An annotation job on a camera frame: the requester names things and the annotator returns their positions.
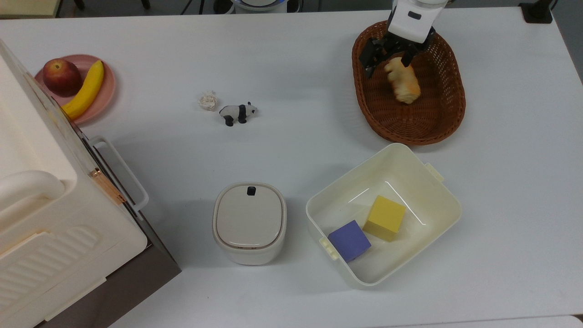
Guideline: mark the toy panda figure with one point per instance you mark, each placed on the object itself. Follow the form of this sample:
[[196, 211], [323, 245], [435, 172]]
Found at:
[[234, 113]]

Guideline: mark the purple cube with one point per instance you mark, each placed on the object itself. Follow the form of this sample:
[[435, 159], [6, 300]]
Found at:
[[350, 240]]

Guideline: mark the yellow cube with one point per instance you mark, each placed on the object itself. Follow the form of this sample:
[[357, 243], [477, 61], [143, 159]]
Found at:
[[385, 216]]

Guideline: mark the cream toaster oven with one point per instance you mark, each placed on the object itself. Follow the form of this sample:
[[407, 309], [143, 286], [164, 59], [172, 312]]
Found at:
[[54, 218]]

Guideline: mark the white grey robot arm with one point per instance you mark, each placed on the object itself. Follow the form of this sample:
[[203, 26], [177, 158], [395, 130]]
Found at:
[[412, 20]]

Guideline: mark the black clamp stand base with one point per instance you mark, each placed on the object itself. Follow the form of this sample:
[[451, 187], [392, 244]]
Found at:
[[537, 11]]

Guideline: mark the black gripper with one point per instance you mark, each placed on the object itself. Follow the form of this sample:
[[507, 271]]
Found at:
[[394, 45]]

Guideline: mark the pink plate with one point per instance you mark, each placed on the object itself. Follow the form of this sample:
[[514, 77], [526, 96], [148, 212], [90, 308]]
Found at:
[[105, 93]]

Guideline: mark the toy bread loaf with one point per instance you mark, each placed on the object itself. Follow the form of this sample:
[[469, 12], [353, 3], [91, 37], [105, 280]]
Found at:
[[404, 84]]

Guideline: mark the red apple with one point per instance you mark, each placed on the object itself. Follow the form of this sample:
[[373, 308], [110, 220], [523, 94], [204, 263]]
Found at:
[[61, 76]]

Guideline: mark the beige desk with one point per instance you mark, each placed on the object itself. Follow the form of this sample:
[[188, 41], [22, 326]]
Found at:
[[27, 7]]

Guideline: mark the yellow banana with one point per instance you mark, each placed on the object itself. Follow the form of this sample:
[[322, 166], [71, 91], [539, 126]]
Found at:
[[86, 91]]

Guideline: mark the small cream lidded trash can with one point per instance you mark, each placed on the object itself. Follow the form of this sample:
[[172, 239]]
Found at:
[[248, 223]]

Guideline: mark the brown wicker basket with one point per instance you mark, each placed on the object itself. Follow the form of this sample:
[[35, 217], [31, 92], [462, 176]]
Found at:
[[423, 118]]

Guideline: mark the dark brown drawer box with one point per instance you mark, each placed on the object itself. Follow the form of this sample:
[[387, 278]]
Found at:
[[136, 282]]

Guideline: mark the white plastic storage bin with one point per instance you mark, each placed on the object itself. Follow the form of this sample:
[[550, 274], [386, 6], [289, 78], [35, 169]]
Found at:
[[410, 259]]

